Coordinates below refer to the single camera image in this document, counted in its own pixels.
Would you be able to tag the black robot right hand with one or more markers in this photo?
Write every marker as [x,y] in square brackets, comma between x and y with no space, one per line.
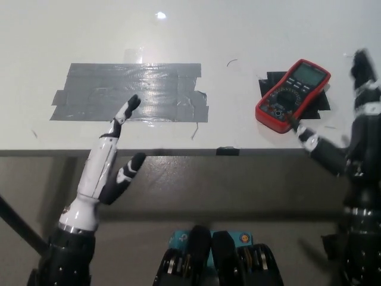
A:
[364,149]

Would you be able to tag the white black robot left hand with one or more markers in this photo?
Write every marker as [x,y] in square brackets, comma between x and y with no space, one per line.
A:
[95,169]

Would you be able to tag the red black digital multimeter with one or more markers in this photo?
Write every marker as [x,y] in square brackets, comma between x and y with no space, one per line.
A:
[291,95]

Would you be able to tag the black teal robot torso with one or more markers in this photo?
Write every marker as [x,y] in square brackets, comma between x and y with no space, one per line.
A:
[220,259]

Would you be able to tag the black tape patch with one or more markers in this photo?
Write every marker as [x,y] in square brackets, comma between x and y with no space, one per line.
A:
[321,102]

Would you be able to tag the black metal table leg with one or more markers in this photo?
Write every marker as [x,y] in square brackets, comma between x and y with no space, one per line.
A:
[21,220]

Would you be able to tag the black table foot plate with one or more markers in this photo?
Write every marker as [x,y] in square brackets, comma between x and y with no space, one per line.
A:
[330,247]

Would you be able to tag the small black tape strip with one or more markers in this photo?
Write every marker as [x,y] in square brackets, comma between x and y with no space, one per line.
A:
[227,151]

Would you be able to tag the grey duct tape patch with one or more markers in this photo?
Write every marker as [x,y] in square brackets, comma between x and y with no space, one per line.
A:
[166,92]

